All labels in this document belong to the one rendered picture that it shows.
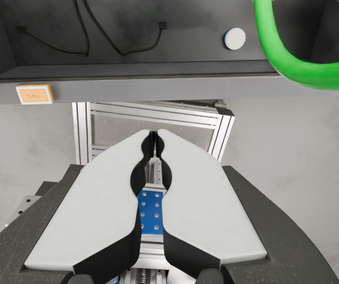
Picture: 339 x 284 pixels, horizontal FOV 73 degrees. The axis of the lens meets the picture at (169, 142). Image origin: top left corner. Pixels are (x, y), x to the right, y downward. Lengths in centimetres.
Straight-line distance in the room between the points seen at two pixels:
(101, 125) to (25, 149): 69
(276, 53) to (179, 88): 23
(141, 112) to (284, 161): 115
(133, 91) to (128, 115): 83
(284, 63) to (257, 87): 25
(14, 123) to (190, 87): 146
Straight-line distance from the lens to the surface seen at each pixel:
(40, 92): 43
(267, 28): 22
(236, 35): 51
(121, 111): 122
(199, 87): 40
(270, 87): 44
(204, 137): 131
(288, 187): 207
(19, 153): 186
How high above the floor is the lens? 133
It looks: 59 degrees down
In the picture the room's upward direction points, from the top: 176 degrees clockwise
